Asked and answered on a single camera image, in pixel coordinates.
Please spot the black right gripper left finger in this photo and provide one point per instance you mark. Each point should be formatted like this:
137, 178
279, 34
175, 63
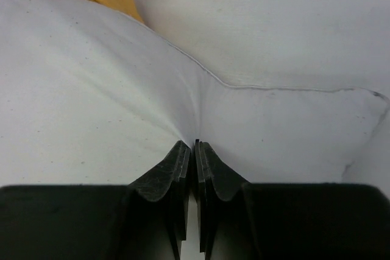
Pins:
142, 220

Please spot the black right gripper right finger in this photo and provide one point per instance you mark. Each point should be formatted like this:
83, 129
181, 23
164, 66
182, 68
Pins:
243, 220

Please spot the white pillow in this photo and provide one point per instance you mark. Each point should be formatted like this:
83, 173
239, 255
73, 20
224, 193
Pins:
89, 95

